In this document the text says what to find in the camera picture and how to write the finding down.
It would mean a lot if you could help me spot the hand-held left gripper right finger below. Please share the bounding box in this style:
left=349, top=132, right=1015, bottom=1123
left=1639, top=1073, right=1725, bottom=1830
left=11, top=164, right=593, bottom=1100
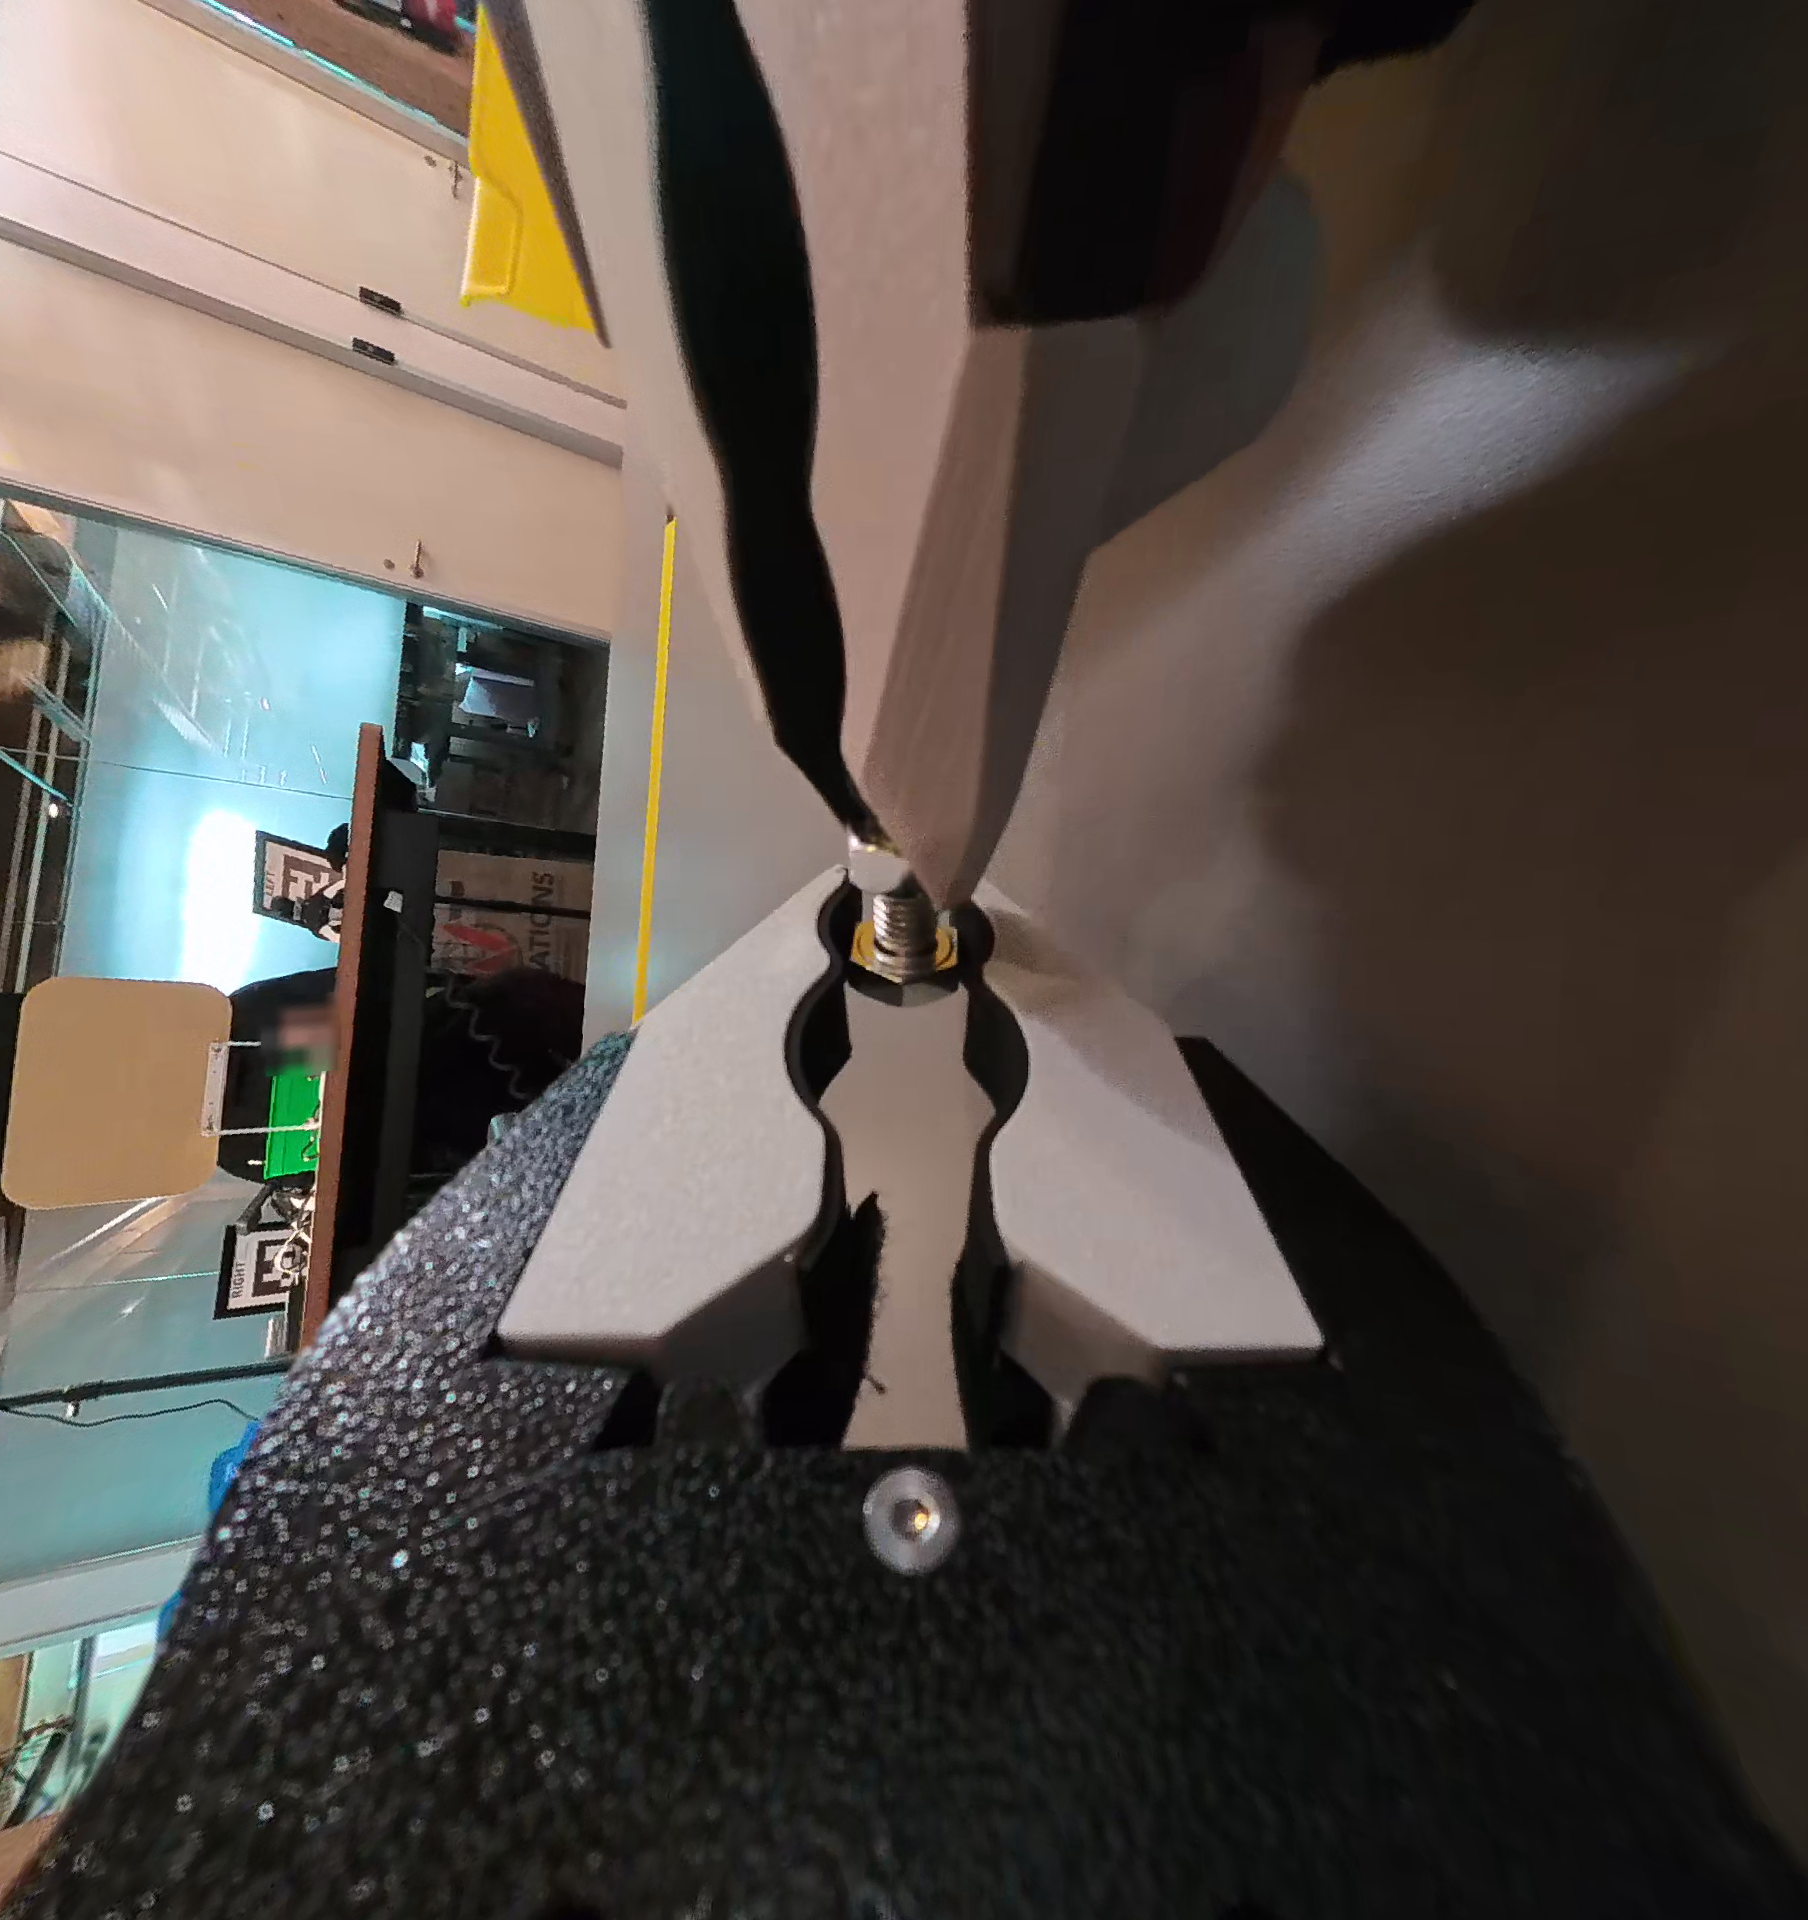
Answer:
left=961, top=883, right=1329, bottom=1431

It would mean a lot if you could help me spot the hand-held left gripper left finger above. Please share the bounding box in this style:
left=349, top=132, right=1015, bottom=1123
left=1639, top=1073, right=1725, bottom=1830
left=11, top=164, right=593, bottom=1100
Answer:
left=494, top=867, right=865, bottom=1413

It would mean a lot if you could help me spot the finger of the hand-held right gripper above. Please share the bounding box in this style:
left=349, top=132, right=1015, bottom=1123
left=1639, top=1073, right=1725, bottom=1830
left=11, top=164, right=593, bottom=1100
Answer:
left=646, top=0, right=1149, bottom=907

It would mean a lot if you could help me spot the silver hex nut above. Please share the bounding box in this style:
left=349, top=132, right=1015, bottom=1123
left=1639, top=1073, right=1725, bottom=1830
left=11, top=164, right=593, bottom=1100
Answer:
left=847, top=919, right=970, bottom=1011

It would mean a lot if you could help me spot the silver steel bolt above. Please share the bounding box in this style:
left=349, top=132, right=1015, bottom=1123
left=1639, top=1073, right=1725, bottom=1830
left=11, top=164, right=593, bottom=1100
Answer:
left=847, top=833, right=936, bottom=968

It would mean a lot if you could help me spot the white printed banner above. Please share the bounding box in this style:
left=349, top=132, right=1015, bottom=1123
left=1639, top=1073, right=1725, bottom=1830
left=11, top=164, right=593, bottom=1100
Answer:
left=432, top=848, right=599, bottom=996

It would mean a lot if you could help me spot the brown wooden panel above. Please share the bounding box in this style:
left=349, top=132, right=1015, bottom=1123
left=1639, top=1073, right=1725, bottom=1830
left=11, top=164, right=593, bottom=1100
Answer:
left=303, top=726, right=437, bottom=1351

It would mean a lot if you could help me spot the black and white tag sign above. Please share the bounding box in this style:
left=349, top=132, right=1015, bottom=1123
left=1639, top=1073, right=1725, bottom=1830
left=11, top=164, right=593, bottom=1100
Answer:
left=214, top=1222, right=315, bottom=1325
left=252, top=829, right=352, bottom=942

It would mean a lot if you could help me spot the yellow plastic bin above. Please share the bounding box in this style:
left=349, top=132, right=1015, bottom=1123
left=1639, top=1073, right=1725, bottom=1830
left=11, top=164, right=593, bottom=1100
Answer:
left=461, top=0, right=609, bottom=350

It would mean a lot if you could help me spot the beige chair backrest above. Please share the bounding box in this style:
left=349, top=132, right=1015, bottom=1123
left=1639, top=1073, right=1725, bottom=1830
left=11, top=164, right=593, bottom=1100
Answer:
left=0, top=980, right=233, bottom=1212

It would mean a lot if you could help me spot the black stand pole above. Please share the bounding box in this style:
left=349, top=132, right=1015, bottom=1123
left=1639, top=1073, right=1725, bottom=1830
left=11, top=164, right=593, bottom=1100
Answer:
left=0, top=1354, right=294, bottom=1415

